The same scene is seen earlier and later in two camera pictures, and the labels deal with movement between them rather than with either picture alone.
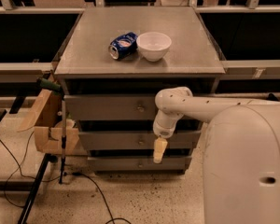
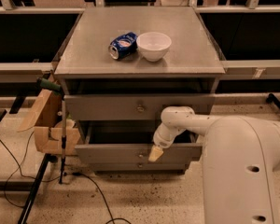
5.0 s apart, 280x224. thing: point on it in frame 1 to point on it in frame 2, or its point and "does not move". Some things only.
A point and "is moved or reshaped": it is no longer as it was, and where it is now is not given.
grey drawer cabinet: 115,63 does not move
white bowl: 153,46 does not move
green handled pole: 51,86 does not move
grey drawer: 136,140 is moved or reshaped
